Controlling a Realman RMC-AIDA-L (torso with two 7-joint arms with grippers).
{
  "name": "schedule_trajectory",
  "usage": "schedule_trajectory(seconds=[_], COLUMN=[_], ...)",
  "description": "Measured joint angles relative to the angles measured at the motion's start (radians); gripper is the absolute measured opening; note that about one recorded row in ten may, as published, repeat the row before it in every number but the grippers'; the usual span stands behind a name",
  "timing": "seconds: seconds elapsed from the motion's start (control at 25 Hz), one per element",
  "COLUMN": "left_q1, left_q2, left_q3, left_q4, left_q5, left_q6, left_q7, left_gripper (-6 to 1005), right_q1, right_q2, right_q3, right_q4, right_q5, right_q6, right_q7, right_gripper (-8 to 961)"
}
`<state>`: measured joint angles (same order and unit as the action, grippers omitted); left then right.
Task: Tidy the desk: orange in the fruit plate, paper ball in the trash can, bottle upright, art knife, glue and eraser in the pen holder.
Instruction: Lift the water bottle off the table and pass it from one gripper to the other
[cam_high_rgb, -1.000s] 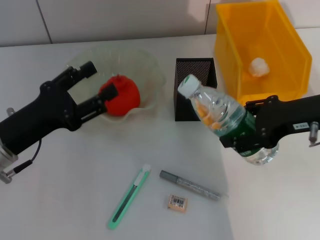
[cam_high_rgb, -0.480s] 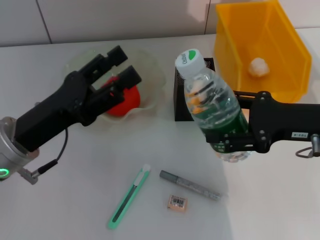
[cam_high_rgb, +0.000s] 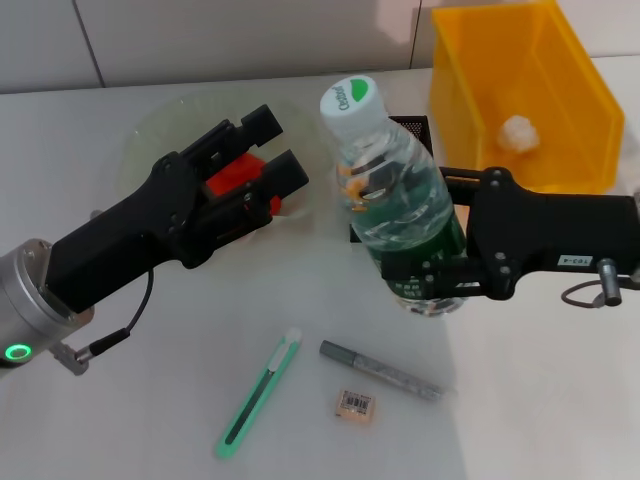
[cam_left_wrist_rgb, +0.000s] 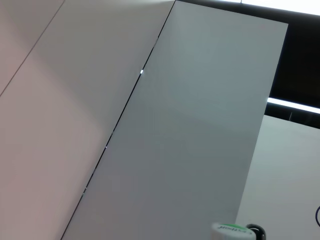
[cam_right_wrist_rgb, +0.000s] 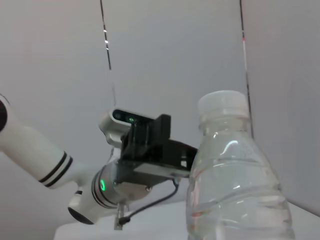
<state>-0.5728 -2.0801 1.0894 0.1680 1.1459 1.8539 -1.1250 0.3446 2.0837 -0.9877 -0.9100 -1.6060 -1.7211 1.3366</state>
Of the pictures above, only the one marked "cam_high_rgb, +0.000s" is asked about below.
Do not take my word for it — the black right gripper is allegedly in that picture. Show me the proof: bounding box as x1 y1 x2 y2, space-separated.
381 166 640 301

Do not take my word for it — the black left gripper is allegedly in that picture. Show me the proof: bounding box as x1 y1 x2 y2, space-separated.
43 151 212 315

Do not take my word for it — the red-orange plastic orange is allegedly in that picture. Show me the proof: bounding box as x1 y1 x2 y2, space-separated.
205 153 283 217

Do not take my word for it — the clear green-label water bottle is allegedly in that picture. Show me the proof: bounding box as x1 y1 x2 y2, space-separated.
319 74 472 318

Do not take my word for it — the white paper ball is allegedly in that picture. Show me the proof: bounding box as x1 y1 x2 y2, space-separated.
496 114 542 155

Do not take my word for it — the green utility knife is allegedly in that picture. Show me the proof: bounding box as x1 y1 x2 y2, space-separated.
215 326 304 461

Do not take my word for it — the green glass fruit plate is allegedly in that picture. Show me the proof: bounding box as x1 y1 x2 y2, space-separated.
117 91 322 242

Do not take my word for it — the black mesh pen holder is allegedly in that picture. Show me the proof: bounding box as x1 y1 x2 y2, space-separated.
346 115 437 245

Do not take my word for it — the grey marker pen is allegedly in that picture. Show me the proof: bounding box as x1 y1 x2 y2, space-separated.
319 339 445 402

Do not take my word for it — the beige eraser with barcode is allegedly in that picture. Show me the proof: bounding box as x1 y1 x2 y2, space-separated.
332 386 376 429

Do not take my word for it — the yellow plastic bin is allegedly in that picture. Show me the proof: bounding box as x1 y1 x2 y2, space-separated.
428 0 627 197

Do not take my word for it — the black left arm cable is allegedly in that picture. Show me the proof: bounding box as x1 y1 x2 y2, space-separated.
73 268 155 360

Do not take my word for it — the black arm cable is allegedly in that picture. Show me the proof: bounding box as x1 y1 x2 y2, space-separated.
73 268 155 360
561 276 640 310

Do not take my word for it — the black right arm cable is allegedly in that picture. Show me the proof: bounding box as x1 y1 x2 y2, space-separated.
561 276 640 310

